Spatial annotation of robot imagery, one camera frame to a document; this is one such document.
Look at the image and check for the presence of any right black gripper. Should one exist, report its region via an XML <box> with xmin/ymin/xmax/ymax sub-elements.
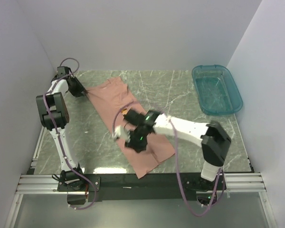
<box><xmin>125</xmin><ymin>124</ymin><xmax>149</xmax><ymax>153</ymax></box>

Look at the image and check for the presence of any pink printed t shirt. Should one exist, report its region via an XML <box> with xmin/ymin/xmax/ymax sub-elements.
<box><xmin>85</xmin><ymin>76</ymin><xmax>176</xmax><ymax>179</ymax></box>

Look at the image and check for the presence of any teal plastic basin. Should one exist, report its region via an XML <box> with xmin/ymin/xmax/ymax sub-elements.
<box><xmin>191</xmin><ymin>65</ymin><xmax>243</xmax><ymax>116</ymax></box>

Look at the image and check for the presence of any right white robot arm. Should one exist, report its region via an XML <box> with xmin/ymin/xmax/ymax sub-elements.
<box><xmin>123</xmin><ymin>109</ymin><xmax>231</xmax><ymax>190</ymax></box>

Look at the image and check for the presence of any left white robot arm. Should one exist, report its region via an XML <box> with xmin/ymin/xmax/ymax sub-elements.
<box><xmin>36</xmin><ymin>66</ymin><xmax>87</xmax><ymax>191</ymax></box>

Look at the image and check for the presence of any black base beam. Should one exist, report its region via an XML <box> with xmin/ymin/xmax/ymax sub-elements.
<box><xmin>67</xmin><ymin>172</ymin><xmax>215</xmax><ymax>202</ymax></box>

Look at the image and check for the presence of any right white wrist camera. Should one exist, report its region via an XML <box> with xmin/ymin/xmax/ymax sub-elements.
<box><xmin>112</xmin><ymin>125</ymin><xmax>130</xmax><ymax>143</ymax></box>

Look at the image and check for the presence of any aluminium frame rail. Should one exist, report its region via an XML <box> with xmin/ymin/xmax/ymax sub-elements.
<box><xmin>15</xmin><ymin>173</ymin><xmax>266</xmax><ymax>195</ymax></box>

